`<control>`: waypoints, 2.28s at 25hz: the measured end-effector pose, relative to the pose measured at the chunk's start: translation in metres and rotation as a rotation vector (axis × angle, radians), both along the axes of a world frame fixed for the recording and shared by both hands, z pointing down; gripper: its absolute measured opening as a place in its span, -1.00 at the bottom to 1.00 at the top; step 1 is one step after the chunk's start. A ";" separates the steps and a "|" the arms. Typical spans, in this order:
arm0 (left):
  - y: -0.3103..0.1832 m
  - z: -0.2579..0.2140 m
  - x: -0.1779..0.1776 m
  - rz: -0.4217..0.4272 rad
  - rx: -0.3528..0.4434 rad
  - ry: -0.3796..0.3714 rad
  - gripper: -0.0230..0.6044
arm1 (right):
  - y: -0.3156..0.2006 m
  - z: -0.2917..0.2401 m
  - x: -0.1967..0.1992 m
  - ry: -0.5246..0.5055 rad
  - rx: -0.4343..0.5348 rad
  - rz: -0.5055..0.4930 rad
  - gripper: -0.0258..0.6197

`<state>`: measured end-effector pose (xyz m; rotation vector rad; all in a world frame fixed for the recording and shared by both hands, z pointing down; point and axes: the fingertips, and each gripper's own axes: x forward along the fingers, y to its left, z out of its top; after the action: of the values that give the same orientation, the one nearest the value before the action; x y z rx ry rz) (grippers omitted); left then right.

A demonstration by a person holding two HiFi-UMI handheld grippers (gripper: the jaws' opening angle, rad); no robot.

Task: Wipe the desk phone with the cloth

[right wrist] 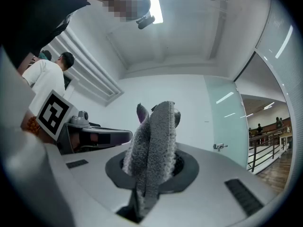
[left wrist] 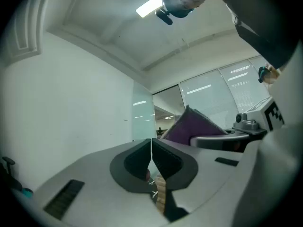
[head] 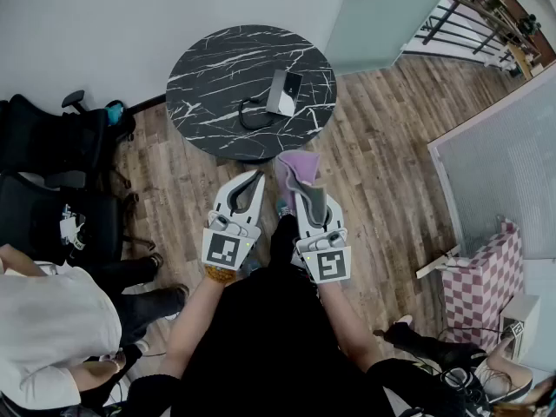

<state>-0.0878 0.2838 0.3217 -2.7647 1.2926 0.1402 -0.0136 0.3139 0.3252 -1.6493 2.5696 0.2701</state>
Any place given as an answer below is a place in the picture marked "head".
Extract purple and grey cloth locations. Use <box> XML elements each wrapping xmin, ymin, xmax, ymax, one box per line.
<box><xmin>275</xmin><ymin>149</ymin><xmax>330</xmax><ymax>229</ymax></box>

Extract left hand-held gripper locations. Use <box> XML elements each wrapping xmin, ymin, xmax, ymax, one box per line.
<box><xmin>201</xmin><ymin>169</ymin><xmax>267</xmax><ymax>284</ymax></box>

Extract white paper tags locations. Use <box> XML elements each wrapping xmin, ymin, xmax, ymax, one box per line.
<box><xmin>58</xmin><ymin>206</ymin><xmax>87</xmax><ymax>251</ymax></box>

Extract black cable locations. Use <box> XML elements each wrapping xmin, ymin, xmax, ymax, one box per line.
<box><xmin>237</xmin><ymin>96</ymin><xmax>275</xmax><ymax>130</ymax></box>

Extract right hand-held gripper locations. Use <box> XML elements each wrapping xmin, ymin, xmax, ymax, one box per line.
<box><xmin>294</xmin><ymin>191</ymin><xmax>352</xmax><ymax>285</ymax></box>

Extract black office chair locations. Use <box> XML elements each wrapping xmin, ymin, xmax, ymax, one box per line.
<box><xmin>0</xmin><ymin>169</ymin><xmax>156</xmax><ymax>268</ymax></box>
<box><xmin>0</xmin><ymin>89</ymin><xmax>136</xmax><ymax>177</ymax></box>

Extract pink checkered box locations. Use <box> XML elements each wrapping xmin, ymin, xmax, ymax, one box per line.
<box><xmin>441</xmin><ymin>222</ymin><xmax>525</xmax><ymax>351</ymax></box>

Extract person's right forearm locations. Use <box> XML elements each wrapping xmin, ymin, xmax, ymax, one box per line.
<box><xmin>319</xmin><ymin>282</ymin><xmax>383</xmax><ymax>373</ymax></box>

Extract teal object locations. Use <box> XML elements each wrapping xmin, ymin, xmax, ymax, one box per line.
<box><xmin>105</xmin><ymin>99</ymin><xmax>126</xmax><ymax>126</ymax></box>

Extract amber bead bracelet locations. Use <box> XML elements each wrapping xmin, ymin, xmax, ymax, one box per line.
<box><xmin>203</xmin><ymin>263</ymin><xmax>238</xmax><ymax>285</ymax></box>

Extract person's right shoe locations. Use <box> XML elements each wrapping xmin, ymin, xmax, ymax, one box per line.
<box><xmin>275</xmin><ymin>197</ymin><xmax>297</xmax><ymax>220</ymax></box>

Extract black metal railing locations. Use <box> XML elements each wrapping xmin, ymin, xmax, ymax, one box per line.
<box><xmin>414</xmin><ymin>0</ymin><xmax>516</xmax><ymax>60</ymax></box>

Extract white box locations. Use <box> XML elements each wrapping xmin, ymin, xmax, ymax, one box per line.
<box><xmin>499</xmin><ymin>293</ymin><xmax>542</xmax><ymax>362</ymax></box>

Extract person's left shoe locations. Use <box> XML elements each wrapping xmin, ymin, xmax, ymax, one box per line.
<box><xmin>239</xmin><ymin>256</ymin><xmax>262</xmax><ymax>278</ymax></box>

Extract person's left forearm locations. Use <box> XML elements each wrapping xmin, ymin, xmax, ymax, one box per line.
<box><xmin>156</xmin><ymin>274</ymin><xmax>227</xmax><ymax>380</ymax></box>

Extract ribbed glass partition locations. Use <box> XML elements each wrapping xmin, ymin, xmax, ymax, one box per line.
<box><xmin>427</xmin><ymin>65</ymin><xmax>556</xmax><ymax>260</ymax></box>

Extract person's shoe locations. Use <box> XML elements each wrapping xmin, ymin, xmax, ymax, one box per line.
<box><xmin>239</xmin><ymin>256</ymin><xmax>262</xmax><ymax>278</ymax></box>
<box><xmin>275</xmin><ymin>197</ymin><xmax>297</xmax><ymax>220</ymax></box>

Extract frosted glass door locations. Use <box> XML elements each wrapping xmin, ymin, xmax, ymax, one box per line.
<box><xmin>325</xmin><ymin>0</ymin><xmax>461</xmax><ymax>76</ymax></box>

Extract person's black clothing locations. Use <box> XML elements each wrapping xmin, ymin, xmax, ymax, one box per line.
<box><xmin>125</xmin><ymin>213</ymin><xmax>466</xmax><ymax>417</ymax></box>

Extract white wooden strip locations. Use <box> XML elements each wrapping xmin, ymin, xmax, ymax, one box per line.
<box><xmin>415</xmin><ymin>244</ymin><xmax>461</xmax><ymax>280</ymax></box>

